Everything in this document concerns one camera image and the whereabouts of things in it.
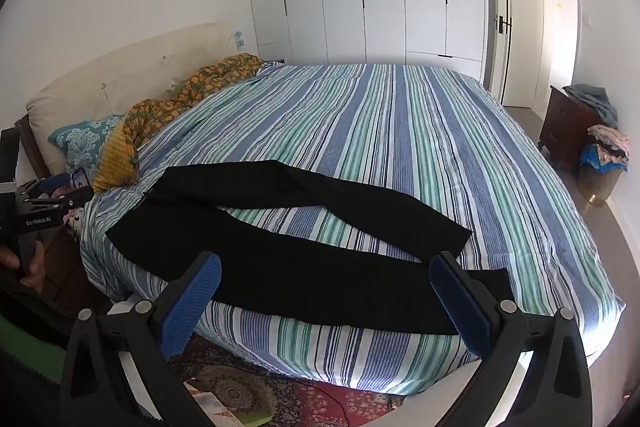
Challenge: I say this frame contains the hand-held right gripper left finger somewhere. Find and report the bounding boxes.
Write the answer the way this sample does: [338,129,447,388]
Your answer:
[59,251,223,427]

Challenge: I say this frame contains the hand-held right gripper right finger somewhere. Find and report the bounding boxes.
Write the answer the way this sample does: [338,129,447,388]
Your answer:
[429,251,594,427]

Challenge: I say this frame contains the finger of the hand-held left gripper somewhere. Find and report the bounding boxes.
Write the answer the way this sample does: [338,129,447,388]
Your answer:
[24,185,96,210]

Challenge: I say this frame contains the black pants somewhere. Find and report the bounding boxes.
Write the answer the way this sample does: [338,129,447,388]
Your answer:
[105,159,516,337]

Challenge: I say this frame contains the person's left hand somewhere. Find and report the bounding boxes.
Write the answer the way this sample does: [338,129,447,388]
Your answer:
[0,240,47,294]

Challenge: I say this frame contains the teal patterned pillow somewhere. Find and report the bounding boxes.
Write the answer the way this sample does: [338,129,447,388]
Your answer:
[49,116,123,180]

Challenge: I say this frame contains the yellow dotted pillow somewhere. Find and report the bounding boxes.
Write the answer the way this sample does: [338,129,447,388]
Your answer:
[92,127,142,192]

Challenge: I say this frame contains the white paper sheet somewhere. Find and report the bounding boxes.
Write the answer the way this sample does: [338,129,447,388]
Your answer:
[184,381,227,427]

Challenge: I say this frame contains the red patterned rug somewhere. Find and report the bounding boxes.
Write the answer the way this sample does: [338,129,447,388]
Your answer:
[167,332,403,427]

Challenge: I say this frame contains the green paper sheet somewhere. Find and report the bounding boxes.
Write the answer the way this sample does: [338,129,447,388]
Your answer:
[237,409,274,427]

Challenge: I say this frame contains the cream padded headboard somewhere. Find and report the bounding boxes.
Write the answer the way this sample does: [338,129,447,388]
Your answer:
[26,22,237,175]

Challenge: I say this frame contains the orange floral blanket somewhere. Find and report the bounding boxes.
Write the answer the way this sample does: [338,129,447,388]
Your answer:
[122,53,265,158]

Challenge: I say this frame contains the bed with striped sheet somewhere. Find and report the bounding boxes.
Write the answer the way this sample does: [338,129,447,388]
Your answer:
[80,63,627,392]

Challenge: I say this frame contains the golden laundry basket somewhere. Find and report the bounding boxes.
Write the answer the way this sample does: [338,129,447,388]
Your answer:
[578,157,627,208]

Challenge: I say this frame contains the dark wooden dresser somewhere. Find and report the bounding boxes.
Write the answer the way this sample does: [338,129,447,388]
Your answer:
[538,85,608,171]

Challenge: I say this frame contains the pile of mixed clothes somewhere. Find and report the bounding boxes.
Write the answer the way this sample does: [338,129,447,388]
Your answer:
[580,123,630,168]

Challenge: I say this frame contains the grey-blue cloth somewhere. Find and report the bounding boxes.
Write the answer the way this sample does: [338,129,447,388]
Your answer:
[562,83,619,128]

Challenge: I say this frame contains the white door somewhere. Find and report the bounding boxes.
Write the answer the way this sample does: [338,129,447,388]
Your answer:
[491,0,518,104]

